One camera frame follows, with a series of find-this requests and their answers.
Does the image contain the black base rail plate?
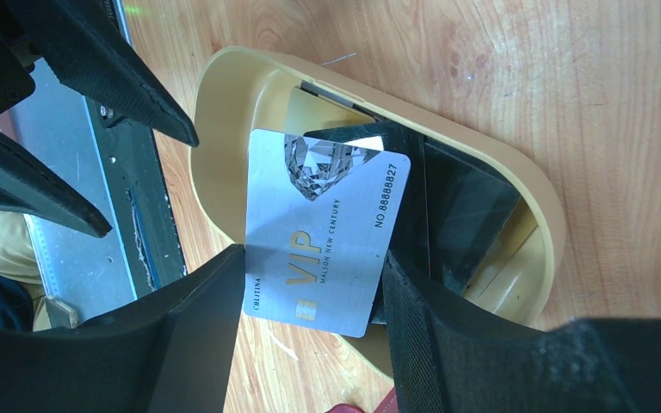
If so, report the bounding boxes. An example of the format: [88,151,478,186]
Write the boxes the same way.
[82,0,189,300]

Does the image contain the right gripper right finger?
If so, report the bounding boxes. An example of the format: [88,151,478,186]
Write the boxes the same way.
[382,255,661,412]

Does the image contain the silver VIP card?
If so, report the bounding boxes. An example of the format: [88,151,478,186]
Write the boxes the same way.
[243,129,411,338]

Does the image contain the black card in tray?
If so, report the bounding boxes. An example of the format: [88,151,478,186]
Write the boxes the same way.
[308,121,521,293]

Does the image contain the beige oval tray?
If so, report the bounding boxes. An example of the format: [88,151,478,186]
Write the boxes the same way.
[189,46,565,377]

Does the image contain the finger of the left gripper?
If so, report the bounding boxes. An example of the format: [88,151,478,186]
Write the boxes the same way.
[5,1,199,147]
[0,132,112,237]

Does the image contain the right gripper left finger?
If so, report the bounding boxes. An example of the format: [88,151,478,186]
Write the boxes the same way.
[0,244,245,412]

